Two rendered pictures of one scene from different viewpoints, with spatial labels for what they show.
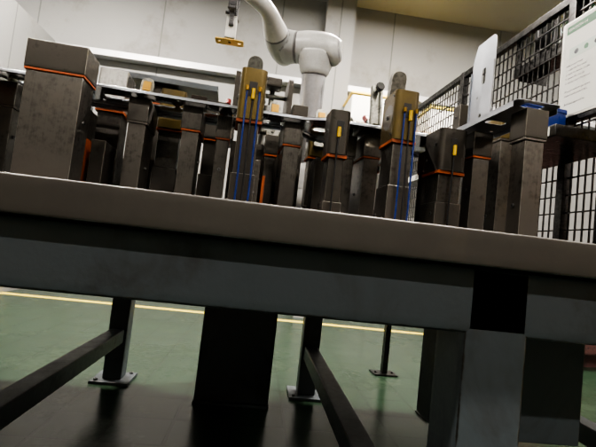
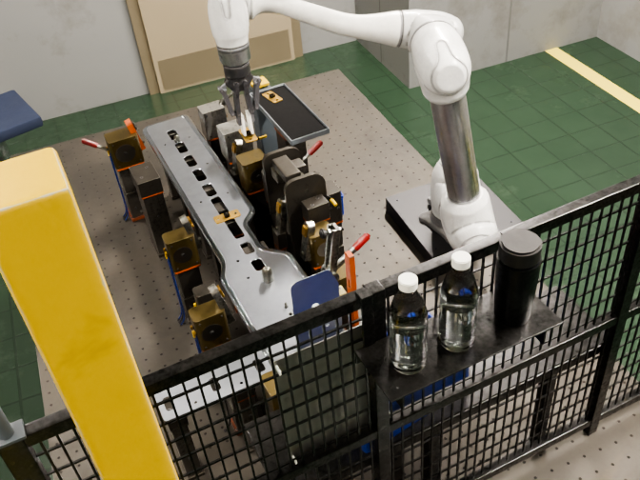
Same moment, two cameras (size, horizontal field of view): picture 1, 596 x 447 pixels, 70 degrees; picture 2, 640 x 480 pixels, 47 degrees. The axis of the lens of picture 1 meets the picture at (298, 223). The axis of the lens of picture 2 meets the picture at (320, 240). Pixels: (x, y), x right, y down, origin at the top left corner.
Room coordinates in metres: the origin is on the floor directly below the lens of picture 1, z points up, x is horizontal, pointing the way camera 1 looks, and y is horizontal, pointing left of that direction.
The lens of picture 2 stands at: (0.99, -1.66, 2.43)
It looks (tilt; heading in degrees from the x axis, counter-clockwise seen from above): 40 degrees down; 77
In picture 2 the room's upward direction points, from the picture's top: 6 degrees counter-clockwise
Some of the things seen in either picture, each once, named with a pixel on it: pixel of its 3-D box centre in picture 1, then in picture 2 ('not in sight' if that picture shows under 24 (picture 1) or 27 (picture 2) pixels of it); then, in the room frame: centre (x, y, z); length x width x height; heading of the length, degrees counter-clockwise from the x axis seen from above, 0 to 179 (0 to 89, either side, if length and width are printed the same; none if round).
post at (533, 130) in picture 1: (524, 181); (183, 439); (0.85, -0.45, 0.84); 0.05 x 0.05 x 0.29; 9
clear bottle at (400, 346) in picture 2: not in sight; (408, 322); (1.30, -0.87, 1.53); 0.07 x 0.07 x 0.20
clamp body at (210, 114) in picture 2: not in sight; (222, 146); (1.21, 0.84, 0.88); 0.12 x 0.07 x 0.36; 9
